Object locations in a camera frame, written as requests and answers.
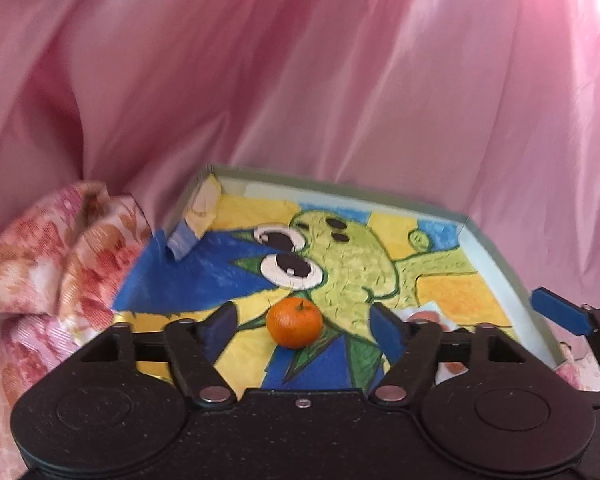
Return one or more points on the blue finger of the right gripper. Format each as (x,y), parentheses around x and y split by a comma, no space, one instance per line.
(561,311)

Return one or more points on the sausage snack packet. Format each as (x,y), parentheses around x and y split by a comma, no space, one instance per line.
(431,312)

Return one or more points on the floral pink bedspread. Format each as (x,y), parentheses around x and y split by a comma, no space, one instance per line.
(61,264)

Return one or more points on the grey cardboard tray box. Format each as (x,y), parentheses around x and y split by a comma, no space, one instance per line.
(254,239)

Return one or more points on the small orange tangerine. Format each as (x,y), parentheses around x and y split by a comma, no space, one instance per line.
(294,323)

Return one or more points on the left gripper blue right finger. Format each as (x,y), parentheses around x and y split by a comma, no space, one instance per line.
(389,331)

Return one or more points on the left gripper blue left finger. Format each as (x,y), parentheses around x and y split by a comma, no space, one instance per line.
(217,330)

